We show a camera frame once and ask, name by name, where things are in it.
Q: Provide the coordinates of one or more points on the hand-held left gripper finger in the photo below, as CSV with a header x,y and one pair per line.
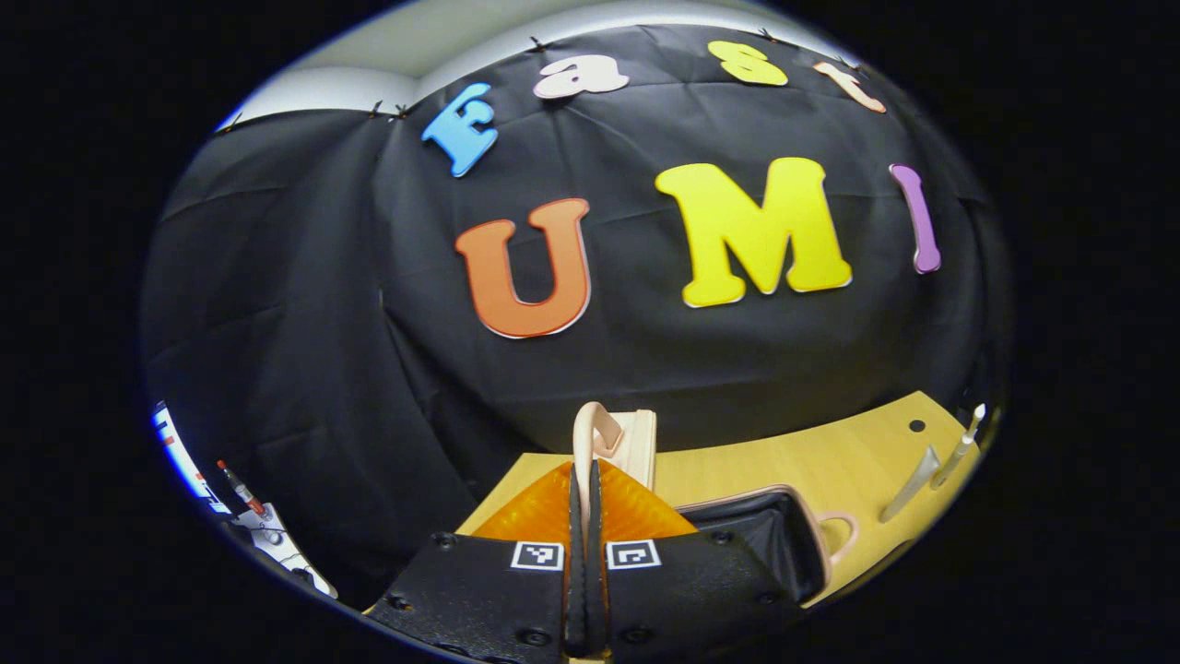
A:
x,y
595,572
577,553

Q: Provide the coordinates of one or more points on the white squeeze tube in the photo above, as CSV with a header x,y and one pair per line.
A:
x,y
911,484

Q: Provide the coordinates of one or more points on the white pump bottle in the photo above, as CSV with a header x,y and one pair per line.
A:
x,y
959,447

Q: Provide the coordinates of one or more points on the white equipment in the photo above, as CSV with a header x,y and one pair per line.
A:
x,y
277,544

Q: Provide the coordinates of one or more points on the black backdrop cloth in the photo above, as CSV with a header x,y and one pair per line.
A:
x,y
369,277

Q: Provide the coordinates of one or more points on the blue and white screen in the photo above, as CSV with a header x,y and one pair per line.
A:
x,y
184,456

